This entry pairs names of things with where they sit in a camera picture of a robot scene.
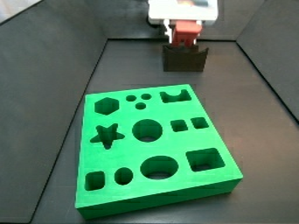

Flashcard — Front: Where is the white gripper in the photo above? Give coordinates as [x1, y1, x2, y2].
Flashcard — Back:
[147, 0, 219, 43]

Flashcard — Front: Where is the red square-circle block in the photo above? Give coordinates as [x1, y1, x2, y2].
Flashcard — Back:
[172, 20, 202, 47]

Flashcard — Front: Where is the black curved fixture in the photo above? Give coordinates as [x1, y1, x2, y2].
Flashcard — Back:
[163, 45, 210, 72]

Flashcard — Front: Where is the green foam shape board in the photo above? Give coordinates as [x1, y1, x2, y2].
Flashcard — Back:
[75, 85, 243, 220]

